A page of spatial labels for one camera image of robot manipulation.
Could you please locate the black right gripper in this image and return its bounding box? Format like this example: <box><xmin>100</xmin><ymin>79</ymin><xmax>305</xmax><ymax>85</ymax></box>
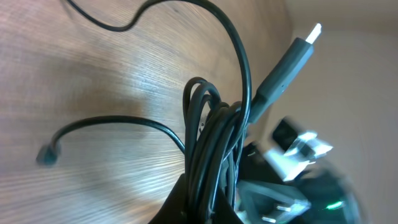
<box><xmin>236</xmin><ymin>139</ymin><xmax>364</xmax><ymax>224</ymax></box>

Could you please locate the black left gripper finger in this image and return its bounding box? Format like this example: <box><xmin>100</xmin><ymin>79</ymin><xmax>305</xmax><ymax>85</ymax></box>
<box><xmin>149</xmin><ymin>174</ymin><xmax>243</xmax><ymax>224</ymax></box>

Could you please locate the black cable bundle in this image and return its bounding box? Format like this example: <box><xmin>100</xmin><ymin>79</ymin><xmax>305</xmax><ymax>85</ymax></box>
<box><xmin>35</xmin><ymin>22</ymin><xmax>323</xmax><ymax>224</ymax></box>

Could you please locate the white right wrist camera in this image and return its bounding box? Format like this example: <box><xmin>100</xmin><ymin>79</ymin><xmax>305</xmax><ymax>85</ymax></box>
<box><xmin>264</xmin><ymin>117</ymin><xmax>333</xmax><ymax>182</ymax></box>

